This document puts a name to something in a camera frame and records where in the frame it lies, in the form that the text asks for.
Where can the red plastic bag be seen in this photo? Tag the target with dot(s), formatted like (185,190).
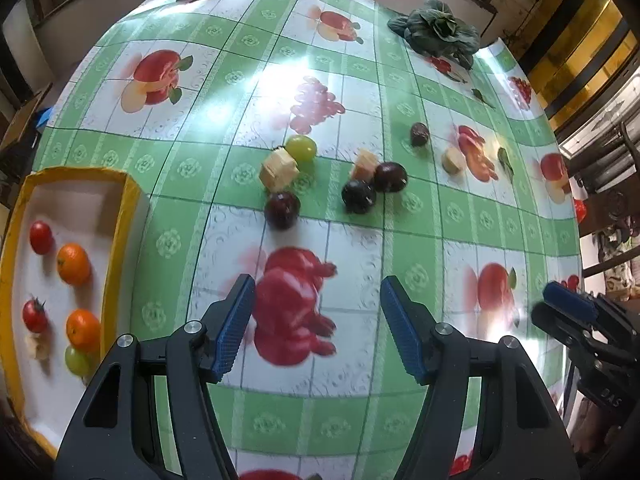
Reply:
(580,210)

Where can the dark purple plum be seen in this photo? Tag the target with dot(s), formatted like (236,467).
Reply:
(282,210)
(358,196)
(390,176)

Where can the loose green leaf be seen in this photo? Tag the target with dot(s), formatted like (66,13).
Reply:
(505,160)
(482,96)

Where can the yellow rimmed white tray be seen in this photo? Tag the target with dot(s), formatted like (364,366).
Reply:
(75,200)

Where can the blue plastic box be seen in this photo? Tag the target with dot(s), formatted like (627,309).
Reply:
(44,117)

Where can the dark green leafy vegetable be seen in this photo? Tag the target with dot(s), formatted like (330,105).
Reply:
(440,30)

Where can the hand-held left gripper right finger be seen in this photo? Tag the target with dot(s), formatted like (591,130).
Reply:
(402,330)

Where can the green grape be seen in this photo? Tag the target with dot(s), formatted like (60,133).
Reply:
(77,361)
(301,147)

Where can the wooden stool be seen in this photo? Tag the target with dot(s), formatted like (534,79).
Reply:
(22,120)

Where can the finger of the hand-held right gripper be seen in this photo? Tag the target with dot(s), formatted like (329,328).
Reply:
(570,302)
(555,322)

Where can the orange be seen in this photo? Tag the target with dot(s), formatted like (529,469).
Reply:
(82,330)
(73,263)

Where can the stemmed red cherry tomato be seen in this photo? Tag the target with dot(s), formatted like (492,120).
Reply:
(35,315)

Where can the round cut apple piece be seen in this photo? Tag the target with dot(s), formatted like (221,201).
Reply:
(454,159)

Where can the green checked printed tablecloth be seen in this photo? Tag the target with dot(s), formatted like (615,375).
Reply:
(440,220)

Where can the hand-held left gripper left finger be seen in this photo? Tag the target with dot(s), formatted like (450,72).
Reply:
(232,330)

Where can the dark red jujube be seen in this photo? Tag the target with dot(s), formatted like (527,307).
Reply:
(420,134)

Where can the golden metal door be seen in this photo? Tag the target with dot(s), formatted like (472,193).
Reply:
(570,55)

